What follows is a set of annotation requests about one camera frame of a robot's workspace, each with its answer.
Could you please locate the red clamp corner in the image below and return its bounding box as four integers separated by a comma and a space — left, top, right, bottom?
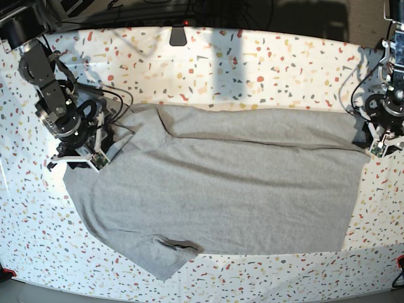
0, 268, 16, 283
391, 256, 404, 289

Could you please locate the grey T-shirt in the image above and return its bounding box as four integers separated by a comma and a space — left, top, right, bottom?
63, 104, 369, 280

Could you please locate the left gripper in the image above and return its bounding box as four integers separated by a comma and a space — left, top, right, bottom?
353, 93, 403, 157

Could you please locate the red clamp left corner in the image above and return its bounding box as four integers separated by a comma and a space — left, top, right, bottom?
0, 268, 16, 283

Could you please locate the red clamp right corner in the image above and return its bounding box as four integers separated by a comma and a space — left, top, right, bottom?
391, 256, 404, 289

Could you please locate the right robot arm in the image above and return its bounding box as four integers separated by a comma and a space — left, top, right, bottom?
1, 1, 114, 172

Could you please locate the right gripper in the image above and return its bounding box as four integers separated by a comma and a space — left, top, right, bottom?
47, 100, 114, 172

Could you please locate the black cable bundle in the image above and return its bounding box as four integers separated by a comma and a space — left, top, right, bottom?
75, 82, 135, 124

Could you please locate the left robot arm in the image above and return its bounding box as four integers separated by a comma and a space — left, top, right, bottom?
350, 1, 403, 158

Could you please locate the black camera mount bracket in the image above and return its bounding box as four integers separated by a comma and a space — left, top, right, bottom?
169, 27, 187, 47

